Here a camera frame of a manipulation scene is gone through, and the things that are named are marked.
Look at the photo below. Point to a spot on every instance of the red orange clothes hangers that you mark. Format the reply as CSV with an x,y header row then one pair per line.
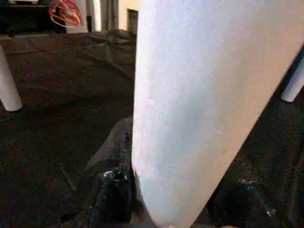
x,y
65,14

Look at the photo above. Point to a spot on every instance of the black plastic mat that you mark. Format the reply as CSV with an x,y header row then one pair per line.
x,y
59,95

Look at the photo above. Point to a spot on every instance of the white plastic table leg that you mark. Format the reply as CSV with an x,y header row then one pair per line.
x,y
8,83
293,80
190,95

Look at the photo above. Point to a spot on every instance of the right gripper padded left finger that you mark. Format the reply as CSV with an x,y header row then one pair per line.
x,y
114,171

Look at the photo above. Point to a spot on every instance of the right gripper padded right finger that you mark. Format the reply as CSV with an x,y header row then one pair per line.
x,y
242,202

